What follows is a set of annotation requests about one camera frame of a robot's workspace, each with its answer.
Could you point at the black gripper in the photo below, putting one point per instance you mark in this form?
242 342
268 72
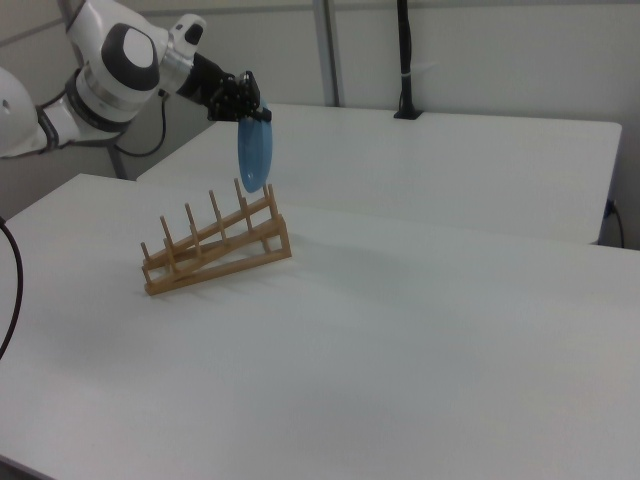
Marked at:
232 97

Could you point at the blue plastic plate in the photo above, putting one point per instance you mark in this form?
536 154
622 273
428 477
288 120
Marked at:
255 150

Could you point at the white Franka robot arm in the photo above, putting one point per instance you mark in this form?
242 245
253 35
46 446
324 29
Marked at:
120 65

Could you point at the wooden plate rack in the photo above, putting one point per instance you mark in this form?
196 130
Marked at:
220 260

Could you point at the grey partition frame post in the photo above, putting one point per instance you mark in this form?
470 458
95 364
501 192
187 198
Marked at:
327 50

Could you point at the black camera pole with base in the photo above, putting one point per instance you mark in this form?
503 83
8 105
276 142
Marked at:
406 65

